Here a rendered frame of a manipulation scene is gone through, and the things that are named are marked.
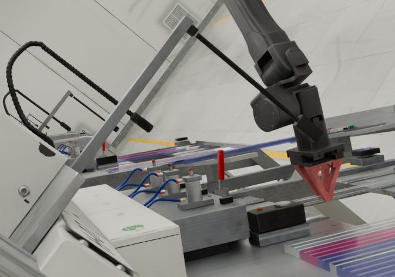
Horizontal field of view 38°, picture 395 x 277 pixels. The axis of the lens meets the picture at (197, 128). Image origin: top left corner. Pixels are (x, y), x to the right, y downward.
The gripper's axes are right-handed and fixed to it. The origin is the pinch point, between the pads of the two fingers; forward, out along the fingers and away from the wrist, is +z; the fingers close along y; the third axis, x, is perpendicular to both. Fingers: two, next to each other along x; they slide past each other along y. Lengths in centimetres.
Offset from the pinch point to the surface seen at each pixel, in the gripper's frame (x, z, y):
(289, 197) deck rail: 2.3, 3.3, -19.2
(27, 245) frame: -51, -17, 47
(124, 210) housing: -37.9, -11.0, 13.5
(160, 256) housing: -38.1, -8.1, 29.4
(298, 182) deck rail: 5.1, 0.9, -19.1
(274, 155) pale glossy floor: 110, 35, -249
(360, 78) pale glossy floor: 156, -2, -205
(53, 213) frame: -49, -19, 47
